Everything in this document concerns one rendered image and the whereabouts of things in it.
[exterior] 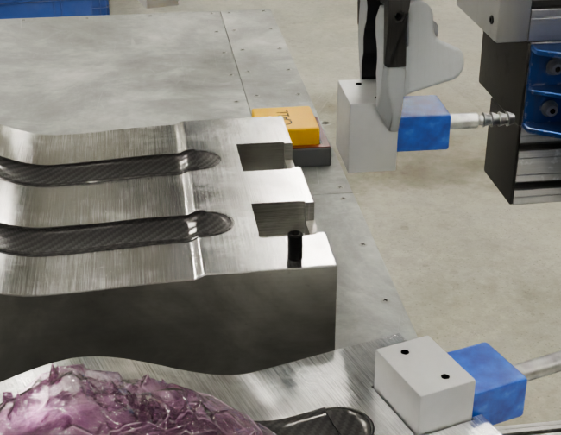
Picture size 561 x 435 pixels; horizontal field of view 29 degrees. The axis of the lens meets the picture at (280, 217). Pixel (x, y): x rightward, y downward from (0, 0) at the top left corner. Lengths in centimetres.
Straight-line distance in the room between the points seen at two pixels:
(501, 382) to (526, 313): 173
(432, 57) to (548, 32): 36
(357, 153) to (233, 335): 17
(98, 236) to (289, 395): 20
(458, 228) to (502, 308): 37
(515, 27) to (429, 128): 32
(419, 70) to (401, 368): 23
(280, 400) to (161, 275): 12
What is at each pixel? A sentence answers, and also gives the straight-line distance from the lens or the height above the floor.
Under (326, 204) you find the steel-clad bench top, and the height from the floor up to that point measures 80.
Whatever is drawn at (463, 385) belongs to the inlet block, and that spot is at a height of 88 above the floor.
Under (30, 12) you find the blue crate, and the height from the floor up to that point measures 14.
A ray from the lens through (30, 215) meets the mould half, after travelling 79.
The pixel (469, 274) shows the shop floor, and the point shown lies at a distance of 248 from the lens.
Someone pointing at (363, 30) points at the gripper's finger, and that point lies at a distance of 80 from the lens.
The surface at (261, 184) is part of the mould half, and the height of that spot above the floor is 89.
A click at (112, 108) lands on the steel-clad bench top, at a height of 80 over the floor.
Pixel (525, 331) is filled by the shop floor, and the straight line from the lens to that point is 230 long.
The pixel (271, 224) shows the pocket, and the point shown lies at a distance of 78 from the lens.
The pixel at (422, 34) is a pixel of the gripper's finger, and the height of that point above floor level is 101.
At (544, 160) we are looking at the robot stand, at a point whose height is 77.
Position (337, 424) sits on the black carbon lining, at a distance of 62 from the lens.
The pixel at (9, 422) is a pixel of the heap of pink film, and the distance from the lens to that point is 53.
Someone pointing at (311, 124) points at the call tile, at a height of 84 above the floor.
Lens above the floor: 123
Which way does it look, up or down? 27 degrees down
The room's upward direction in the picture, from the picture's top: straight up
